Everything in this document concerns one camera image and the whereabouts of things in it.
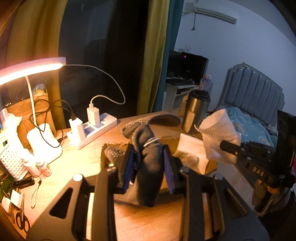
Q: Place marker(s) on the yellow green curtain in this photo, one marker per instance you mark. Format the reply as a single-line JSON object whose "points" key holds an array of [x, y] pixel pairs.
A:
{"points": [[154, 48]]}

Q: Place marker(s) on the brown paper bag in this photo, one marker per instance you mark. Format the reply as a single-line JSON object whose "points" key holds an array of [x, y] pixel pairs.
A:
{"points": [[24, 109]]}

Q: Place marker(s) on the black monitor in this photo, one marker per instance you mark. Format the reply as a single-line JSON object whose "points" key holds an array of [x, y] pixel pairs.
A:
{"points": [[187, 67]]}

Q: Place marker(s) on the white air conditioner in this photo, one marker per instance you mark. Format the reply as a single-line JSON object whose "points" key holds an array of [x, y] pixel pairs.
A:
{"points": [[190, 8]]}

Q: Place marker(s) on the white desk lamp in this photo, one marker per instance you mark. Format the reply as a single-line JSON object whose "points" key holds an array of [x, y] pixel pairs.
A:
{"points": [[41, 148]]}

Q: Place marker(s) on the small labelled pill bottle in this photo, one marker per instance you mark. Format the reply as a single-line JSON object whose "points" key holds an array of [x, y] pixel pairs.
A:
{"points": [[44, 168]]}

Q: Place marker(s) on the white paper sheet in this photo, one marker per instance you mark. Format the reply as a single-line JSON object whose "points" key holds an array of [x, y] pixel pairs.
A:
{"points": [[194, 146]]}

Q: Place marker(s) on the brown cardboard box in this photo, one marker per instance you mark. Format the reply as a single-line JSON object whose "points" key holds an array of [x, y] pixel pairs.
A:
{"points": [[148, 163]]}

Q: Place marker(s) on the left gripper black right finger with purple pad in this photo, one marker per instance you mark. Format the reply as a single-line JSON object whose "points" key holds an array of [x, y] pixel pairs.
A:
{"points": [[211, 208]]}

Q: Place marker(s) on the light blue blanket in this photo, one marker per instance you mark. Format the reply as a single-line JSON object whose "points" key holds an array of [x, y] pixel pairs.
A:
{"points": [[250, 128]]}

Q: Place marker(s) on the steel travel mug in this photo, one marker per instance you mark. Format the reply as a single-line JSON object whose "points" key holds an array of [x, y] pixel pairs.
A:
{"points": [[196, 107]]}

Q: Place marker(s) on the left gripper black left finger with purple pad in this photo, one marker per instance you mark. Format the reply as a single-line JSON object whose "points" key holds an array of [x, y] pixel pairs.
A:
{"points": [[66, 216]]}

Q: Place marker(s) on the white paper towel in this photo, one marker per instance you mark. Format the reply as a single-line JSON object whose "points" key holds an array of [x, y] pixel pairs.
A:
{"points": [[214, 129]]}

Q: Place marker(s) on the black scissors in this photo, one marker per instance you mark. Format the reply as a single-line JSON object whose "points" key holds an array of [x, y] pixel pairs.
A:
{"points": [[21, 219]]}

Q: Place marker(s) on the white tape roll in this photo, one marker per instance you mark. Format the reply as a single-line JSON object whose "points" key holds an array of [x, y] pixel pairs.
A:
{"points": [[6, 203]]}

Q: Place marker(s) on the clear bubble wrap bag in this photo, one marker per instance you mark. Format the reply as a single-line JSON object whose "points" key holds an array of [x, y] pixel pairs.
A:
{"points": [[186, 158]]}

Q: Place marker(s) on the grey padded headboard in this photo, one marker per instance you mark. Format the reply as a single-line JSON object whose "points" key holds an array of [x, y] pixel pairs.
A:
{"points": [[253, 93]]}

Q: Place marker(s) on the white woven basket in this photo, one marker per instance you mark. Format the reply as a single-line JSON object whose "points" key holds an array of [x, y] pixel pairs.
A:
{"points": [[11, 159]]}

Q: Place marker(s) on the black flashlight with lanyard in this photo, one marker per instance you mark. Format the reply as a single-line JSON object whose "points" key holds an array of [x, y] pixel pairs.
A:
{"points": [[27, 182]]}

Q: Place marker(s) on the dark grey grip socks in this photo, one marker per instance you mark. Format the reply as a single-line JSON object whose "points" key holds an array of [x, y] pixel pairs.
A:
{"points": [[139, 130]]}

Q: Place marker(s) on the white power strip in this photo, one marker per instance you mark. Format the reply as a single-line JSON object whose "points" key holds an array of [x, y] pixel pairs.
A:
{"points": [[107, 122]]}

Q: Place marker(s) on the white pill bottle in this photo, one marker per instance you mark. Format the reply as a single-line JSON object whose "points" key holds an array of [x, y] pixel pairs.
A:
{"points": [[31, 166]]}

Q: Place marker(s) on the white charger with black cable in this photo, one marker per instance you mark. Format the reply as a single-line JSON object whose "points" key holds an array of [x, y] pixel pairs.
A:
{"points": [[77, 129]]}

